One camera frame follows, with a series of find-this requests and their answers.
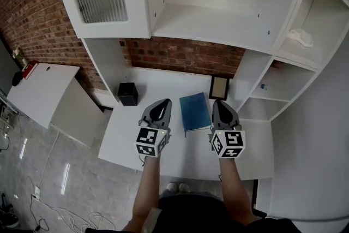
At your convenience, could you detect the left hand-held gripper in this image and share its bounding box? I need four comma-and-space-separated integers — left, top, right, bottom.
135, 98, 173, 158

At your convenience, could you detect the blue covered notebook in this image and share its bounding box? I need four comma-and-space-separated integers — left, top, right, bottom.
179, 92, 213, 138

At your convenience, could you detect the small white side table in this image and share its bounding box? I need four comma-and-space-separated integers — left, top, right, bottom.
7, 62, 106, 147

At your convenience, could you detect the person's black clothing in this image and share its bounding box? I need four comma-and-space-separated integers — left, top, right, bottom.
121, 192, 303, 233

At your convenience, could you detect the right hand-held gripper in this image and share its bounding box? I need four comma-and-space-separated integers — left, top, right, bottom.
208, 100, 246, 159

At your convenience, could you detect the red book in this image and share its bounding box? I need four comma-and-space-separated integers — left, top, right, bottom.
21, 60, 38, 81

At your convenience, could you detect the person's left shoe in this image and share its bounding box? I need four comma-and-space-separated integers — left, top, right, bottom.
166, 182, 179, 195

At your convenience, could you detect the person's right forearm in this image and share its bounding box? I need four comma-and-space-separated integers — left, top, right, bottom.
219, 158, 259, 226

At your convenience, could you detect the translucent plastic sleeve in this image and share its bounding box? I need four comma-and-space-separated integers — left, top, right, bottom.
146, 207, 162, 233

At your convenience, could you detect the grey standing board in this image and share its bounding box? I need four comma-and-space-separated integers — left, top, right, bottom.
0, 35, 21, 96

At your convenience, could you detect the black picture frame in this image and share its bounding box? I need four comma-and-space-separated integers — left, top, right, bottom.
208, 75, 231, 100

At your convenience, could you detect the black cap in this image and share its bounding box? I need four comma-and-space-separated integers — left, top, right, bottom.
12, 70, 24, 87

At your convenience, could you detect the person's left forearm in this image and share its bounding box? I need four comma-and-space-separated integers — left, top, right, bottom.
133, 157, 162, 228

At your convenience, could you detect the metal wire rack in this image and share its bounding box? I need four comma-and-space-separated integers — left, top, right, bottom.
0, 89, 20, 129

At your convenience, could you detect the vase with white flowers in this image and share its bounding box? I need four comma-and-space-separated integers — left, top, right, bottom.
12, 47, 26, 64

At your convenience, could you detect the white cloth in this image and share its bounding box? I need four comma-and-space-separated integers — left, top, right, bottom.
288, 28, 315, 48

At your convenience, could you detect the black square pen holder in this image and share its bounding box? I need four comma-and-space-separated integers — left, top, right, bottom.
117, 82, 139, 106

